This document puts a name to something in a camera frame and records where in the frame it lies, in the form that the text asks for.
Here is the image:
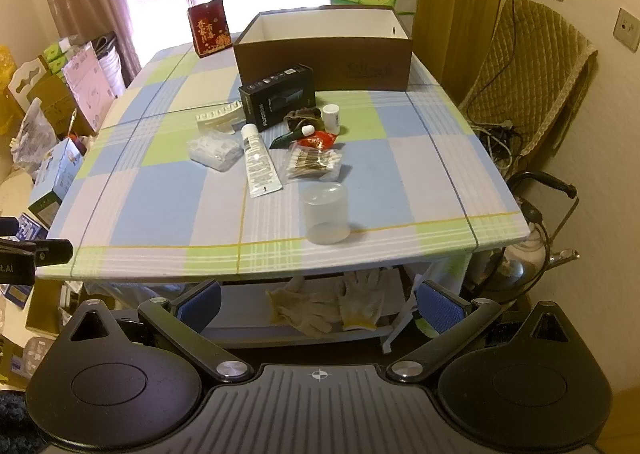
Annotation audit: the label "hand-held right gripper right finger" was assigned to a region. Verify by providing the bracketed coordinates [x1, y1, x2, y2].
[386, 280, 577, 382]

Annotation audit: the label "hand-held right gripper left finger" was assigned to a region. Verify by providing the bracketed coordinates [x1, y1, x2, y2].
[64, 280, 253, 382]

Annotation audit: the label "white tube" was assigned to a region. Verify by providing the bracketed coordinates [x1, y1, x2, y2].
[240, 123, 284, 199]

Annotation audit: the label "clear bag of cotton pads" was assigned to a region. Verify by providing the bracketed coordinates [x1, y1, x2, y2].
[187, 130, 242, 171]

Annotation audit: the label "cotton swab packet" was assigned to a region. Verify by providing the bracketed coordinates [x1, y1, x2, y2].
[283, 142, 346, 183]

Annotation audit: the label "green lip gel tube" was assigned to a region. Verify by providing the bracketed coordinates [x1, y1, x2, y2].
[268, 125, 316, 150]

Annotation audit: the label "clear plastic ampoule tray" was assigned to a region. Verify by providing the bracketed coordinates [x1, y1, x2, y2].
[194, 100, 246, 135]

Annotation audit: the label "red snack packet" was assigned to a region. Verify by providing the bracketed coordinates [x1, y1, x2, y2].
[300, 130, 337, 150]

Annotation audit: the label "brown velvet scrunchie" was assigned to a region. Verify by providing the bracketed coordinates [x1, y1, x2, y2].
[283, 106, 324, 133]

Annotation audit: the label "black product box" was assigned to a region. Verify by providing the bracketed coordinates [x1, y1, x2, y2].
[237, 64, 317, 126]

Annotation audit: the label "small white bottle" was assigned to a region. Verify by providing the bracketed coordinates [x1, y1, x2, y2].
[321, 103, 342, 136]

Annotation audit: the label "brown cardboard box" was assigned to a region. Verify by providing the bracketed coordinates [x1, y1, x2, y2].
[233, 4, 415, 92]

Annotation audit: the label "blue printed box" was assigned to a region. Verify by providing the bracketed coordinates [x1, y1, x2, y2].
[27, 136, 87, 225]

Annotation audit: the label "white work glove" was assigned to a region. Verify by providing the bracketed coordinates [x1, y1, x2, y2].
[264, 276, 342, 337]
[337, 268, 386, 333]

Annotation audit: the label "clear plastic bag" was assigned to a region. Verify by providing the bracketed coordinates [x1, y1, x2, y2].
[9, 98, 57, 175]

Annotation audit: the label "plain brown carton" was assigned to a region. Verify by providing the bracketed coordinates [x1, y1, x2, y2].
[20, 78, 97, 141]

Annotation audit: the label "small green tissue packs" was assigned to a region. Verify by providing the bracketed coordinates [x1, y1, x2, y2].
[42, 40, 77, 75]

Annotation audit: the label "white paper bags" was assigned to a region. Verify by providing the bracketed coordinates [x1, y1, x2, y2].
[92, 33, 127, 100]

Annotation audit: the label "chair with quilted cover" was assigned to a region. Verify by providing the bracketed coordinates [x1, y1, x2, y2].
[457, 0, 599, 171]

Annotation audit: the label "red gift bag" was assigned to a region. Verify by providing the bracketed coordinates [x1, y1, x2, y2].
[187, 0, 234, 59]

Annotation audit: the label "white carton with cutout handle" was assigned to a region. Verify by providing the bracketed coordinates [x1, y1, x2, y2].
[6, 56, 51, 100]

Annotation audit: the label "black curved handle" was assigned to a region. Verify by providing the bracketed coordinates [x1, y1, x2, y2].
[507, 171, 580, 255]

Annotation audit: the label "bundle of cables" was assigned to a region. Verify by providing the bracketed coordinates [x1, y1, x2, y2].
[474, 120, 520, 171]

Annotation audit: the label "black charger cable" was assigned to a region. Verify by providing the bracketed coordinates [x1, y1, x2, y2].
[466, 0, 532, 110]

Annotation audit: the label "beige wall switch plate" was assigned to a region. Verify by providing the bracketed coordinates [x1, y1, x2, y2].
[613, 8, 640, 52]

